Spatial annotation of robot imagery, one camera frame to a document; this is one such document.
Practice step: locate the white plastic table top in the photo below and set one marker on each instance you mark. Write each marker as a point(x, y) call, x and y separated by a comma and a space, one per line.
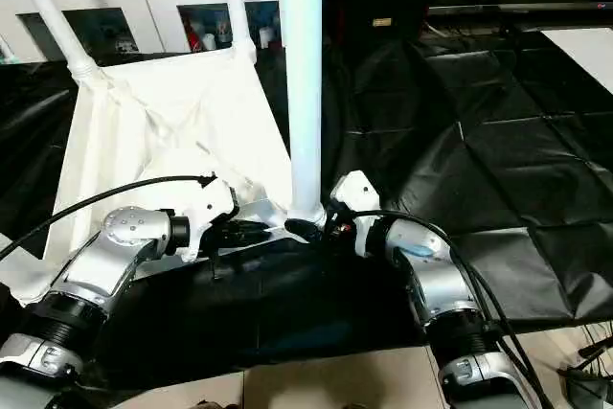
point(172, 131)

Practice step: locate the white plastic table leg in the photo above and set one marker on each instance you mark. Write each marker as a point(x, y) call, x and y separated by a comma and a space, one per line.
point(53, 16)
point(238, 2)
point(305, 74)

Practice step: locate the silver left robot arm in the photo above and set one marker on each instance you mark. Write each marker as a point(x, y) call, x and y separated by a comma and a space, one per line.
point(96, 275)

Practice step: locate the black plastic mat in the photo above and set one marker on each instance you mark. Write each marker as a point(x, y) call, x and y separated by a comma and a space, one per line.
point(498, 160)

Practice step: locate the small tan tag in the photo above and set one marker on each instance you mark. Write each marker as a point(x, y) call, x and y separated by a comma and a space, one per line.
point(382, 22)

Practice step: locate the white flat board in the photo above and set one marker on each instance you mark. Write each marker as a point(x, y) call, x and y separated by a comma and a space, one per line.
point(584, 45)

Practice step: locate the black metal rail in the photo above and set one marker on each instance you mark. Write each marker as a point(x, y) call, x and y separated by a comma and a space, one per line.
point(517, 8)

